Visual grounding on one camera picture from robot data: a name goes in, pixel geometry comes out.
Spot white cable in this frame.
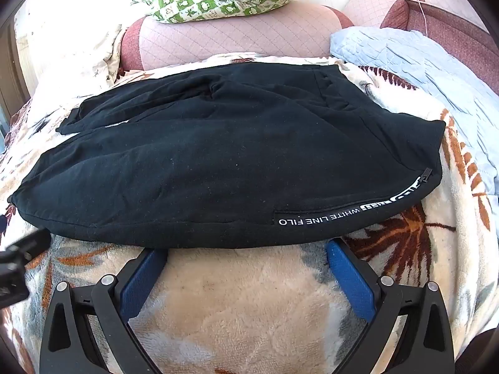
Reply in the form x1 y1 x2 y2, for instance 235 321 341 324
413 0 431 37

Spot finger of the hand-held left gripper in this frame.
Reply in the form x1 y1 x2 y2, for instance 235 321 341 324
0 228 52 261

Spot white floral pillow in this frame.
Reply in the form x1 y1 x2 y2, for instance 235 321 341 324
13 0 129 102

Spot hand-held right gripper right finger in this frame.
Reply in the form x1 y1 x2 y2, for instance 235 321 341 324
322 238 456 374

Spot light blue quilted cloth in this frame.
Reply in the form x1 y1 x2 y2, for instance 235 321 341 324
329 26 499 195

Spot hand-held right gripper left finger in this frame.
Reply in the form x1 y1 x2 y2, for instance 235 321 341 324
39 247 174 374

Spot pink quilted headboard cushion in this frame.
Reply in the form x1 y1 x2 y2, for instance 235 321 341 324
119 1 353 71
343 0 499 74

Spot black pants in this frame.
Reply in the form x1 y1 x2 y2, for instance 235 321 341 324
8 60 447 250

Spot leaf print fleece blanket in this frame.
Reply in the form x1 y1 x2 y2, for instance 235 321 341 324
0 52 499 374

